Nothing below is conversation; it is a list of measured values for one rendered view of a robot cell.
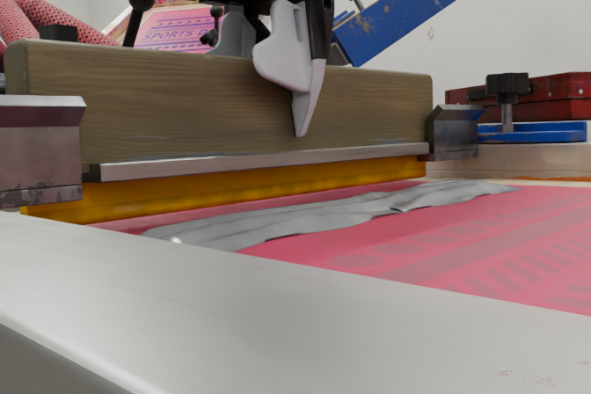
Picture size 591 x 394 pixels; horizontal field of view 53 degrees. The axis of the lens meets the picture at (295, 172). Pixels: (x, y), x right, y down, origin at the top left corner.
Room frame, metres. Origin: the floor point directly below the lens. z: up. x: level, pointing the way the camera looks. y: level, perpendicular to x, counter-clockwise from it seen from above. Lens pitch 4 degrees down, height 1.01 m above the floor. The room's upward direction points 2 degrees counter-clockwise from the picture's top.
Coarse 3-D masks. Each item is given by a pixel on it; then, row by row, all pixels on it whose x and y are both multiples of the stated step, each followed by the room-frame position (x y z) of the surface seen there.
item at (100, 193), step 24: (288, 168) 0.44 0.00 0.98; (312, 168) 0.46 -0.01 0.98; (336, 168) 0.48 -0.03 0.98; (360, 168) 0.50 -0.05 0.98; (384, 168) 0.53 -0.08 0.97; (408, 168) 0.56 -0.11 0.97; (96, 192) 0.33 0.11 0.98; (120, 192) 0.34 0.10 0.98; (144, 192) 0.36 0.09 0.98; (168, 192) 0.37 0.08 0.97; (192, 192) 0.38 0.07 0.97
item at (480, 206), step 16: (320, 192) 0.52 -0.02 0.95; (336, 192) 0.52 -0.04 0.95; (352, 192) 0.51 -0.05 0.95; (512, 192) 0.47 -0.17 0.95; (528, 192) 0.47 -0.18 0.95; (544, 192) 0.46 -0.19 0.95; (560, 192) 0.46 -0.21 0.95; (576, 192) 0.46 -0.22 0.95; (432, 208) 0.39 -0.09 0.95; (448, 208) 0.39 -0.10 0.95; (464, 208) 0.38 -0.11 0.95; (480, 208) 0.38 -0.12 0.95; (496, 208) 0.38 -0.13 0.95
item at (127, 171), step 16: (400, 144) 0.51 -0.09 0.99; (416, 144) 0.53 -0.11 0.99; (144, 160) 0.34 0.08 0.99; (160, 160) 0.34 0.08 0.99; (176, 160) 0.34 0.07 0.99; (192, 160) 0.35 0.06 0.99; (208, 160) 0.36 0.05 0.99; (224, 160) 0.37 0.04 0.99; (240, 160) 0.38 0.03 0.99; (256, 160) 0.39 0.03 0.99; (272, 160) 0.40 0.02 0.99; (288, 160) 0.41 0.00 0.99; (304, 160) 0.42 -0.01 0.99; (320, 160) 0.43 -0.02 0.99; (336, 160) 0.45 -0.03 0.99; (352, 160) 0.46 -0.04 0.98; (96, 176) 0.31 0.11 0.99; (112, 176) 0.32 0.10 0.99; (128, 176) 0.32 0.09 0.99; (144, 176) 0.33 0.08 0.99; (160, 176) 0.34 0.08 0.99; (176, 176) 0.34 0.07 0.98
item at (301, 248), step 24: (144, 216) 0.40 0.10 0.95; (168, 216) 0.39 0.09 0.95; (192, 216) 0.39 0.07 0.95; (384, 216) 0.36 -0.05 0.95; (408, 216) 0.36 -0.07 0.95; (432, 216) 0.35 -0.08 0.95; (288, 240) 0.29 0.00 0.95; (312, 240) 0.29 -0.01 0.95; (336, 240) 0.29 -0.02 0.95; (360, 240) 0.28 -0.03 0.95; (384, 240) 0.28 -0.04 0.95
